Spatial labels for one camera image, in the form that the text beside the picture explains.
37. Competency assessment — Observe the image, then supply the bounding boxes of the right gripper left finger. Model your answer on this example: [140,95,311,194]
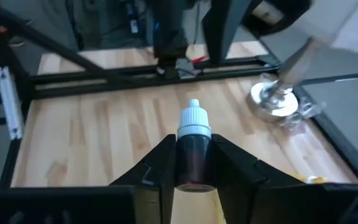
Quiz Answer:
[0,134,177,224]

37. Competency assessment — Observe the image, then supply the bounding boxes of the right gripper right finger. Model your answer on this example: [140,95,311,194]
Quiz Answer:
[211,133,358,224]

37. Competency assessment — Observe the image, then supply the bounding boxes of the small food coloring bottle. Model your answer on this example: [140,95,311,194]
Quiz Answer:
[175,98,216,193]

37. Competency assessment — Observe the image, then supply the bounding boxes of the small red object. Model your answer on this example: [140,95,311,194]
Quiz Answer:
[192,55,209,65]

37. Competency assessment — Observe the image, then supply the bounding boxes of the silver aluminium extrusion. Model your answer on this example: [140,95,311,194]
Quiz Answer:
[0,65,25,141]

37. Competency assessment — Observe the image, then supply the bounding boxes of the black aluminium rig frame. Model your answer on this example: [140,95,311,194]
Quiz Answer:
[0,0,358,190]

